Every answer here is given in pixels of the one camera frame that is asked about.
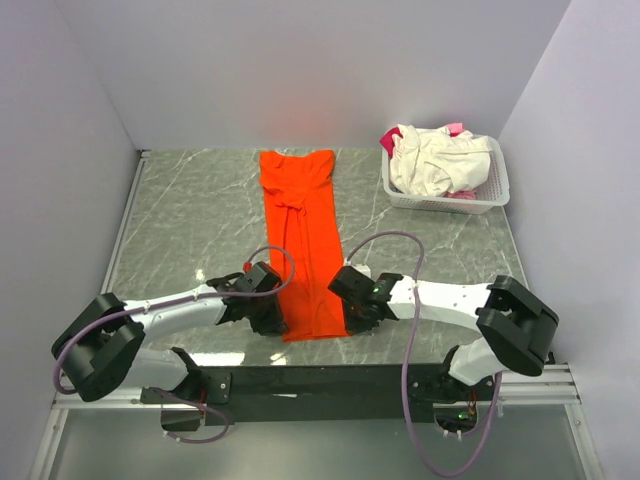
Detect pink garment in basket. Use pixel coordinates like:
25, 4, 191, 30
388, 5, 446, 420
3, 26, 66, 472
378, 121, 479, 203

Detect white plastic laundry basket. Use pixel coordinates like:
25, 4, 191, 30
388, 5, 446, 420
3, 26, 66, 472
381, 135, 511, 217

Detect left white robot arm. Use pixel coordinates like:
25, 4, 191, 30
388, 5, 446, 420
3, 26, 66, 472
51, 262, 287, 402

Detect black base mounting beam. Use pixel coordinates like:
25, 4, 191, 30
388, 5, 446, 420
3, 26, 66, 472
140, 363, 495, 433

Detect orange t shirt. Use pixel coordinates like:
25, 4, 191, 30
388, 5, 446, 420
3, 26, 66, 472
259, 150, 347, 342

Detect cream white t shirt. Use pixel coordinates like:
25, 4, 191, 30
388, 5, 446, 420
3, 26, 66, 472
388, 124, 494, 199

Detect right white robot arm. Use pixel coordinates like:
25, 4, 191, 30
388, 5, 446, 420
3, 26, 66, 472
329, 266, 559, 399

